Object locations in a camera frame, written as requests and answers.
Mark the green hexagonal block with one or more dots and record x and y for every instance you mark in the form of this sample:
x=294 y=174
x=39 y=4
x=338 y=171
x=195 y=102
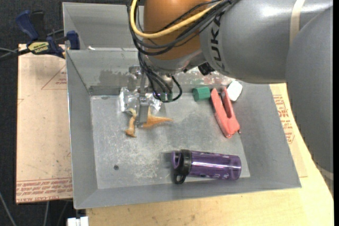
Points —
x=201 y=93

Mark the clear crinkled plastic wrapper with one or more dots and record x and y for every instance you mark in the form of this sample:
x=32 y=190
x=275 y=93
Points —
x=127 y=100

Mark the white rounded block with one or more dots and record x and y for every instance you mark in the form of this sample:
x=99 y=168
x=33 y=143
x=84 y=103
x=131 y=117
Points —
x=235 y=90

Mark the orange toy animal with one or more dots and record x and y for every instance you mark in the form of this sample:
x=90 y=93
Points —
x=155 y=121

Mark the brown cardboard board red print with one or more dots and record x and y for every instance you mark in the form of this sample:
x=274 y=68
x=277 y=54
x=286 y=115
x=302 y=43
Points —
x=42 y=127

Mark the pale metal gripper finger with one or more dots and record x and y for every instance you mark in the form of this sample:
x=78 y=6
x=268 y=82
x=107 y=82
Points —
x=143 y=113

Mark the salmon red stapler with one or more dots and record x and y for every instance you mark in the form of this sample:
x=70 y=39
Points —
x=225 y=119

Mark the purple plastic bottle black cap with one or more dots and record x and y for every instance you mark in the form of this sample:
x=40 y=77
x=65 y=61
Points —
x=214 y=166

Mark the grey metal bin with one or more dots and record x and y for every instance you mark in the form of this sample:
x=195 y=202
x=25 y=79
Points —
x=164 y=145

